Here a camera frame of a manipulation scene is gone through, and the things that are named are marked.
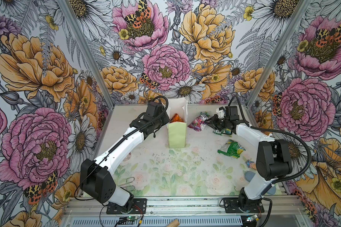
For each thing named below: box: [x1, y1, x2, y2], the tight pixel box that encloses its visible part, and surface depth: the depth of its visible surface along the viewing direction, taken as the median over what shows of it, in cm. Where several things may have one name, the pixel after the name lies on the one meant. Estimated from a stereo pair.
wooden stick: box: [165, 218, 180, 227], surface depth 70 cm
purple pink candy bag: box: [187, 114, 208, 132], surface depth 94 cm
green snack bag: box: [217, 139, 246, 159], surface depth 93 cm
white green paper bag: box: [168, 97, 188, 149], surface depth 90 cm
